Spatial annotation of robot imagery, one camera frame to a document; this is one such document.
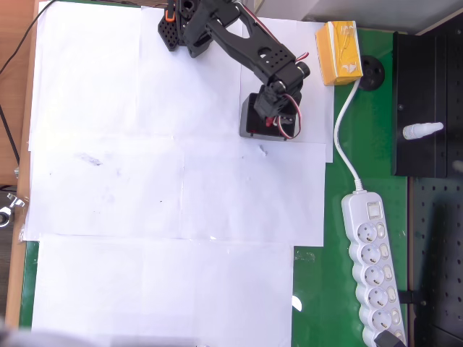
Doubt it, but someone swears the black pegboard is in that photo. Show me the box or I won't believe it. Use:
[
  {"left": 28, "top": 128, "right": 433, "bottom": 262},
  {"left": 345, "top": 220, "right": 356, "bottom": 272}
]
[{"left": 407, "top": 176, "right": 463, "bottom": 347}]

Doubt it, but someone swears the black power plug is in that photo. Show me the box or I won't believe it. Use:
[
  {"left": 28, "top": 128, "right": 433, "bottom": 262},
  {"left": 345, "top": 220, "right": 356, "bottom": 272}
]
[{"left": 374, "top": 330, "right": 404, "bottom": 347}]

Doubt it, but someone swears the black open box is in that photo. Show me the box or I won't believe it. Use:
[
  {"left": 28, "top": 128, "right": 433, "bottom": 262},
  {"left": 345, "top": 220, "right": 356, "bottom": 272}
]
[{"left": 239, "top": 92, "right": 298, "bottom": 142}]

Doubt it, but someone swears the white power strip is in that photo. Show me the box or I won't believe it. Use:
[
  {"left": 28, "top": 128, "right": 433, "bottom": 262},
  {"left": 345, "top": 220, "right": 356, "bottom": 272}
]
[{"left": 341, "top": 191, "right": 408, "bottom": 347}]

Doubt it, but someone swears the white power cable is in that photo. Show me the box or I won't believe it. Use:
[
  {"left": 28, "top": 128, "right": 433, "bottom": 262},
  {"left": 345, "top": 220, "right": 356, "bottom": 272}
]
[{"left": 333, "top": 77, "right": 365, "bottom": 194}]

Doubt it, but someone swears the small white bottle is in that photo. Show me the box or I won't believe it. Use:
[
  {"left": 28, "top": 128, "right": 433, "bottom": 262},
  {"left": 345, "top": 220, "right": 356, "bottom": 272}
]
[{"left": 402, "top": 121, "right": 444, "bottom": 140}]

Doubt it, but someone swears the green perforated base board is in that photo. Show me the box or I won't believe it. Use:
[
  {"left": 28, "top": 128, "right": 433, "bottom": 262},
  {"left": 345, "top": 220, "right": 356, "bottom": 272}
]
[{"left": 20, "top": 0, "right": 412, "bottom": 347}]

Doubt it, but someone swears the white paper sheet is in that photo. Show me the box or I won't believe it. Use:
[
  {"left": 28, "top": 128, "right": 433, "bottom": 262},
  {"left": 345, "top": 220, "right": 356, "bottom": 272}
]
[
  {"left": 179, "top": 138, "right": 328, "bottom": 248},
  {"left": 135, "top": 5, "right": 245, "bottom": 140},
  {"left": 239, "top": 14, "right": 336, "bottom": 164},
  {"left": 28, "top": 1, "right": 143, "bottom": 153},
  {"left": 23, "top": 134, "right": 186, "bottom": 241},
  {"left": 31, "top": 234, "right": 295, "bottom": 347}
]

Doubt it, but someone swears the small black bracket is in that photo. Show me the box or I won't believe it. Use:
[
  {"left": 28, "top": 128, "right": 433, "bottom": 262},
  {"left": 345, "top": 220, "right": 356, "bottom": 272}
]
[{"left": 397, "top": 288, "right": 428, "bottom": 307}]

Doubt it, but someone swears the thin black cable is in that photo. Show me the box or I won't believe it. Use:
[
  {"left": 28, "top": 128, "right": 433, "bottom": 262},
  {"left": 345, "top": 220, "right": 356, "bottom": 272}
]
[{"left": 0, "top": 0, "right": 56, "bottom": 75}]

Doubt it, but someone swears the red white servo cable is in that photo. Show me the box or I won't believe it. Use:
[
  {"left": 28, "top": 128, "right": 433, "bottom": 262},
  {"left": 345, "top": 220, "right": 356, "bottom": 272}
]
[{"left": 282, "top": 93, "right": 305, "bottom": 142}]

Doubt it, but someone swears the metal clamp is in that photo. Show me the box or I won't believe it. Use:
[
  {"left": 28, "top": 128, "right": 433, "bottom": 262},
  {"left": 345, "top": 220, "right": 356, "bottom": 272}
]
[{"left": 0, "top": 192, "right": 28, "bottom": 227}]

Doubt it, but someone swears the thick black cable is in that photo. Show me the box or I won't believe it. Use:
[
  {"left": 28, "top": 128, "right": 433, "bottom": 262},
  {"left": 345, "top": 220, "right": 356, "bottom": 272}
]
[{"left": 0, "top": 106, "right": 21, "bottom": 168}]

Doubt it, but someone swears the yellow cardboard box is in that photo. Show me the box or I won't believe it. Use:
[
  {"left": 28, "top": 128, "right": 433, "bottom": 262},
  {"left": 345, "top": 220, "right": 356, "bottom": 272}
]
[{"left": 315, "top": 20, "right": 364, "bottom": 87}]

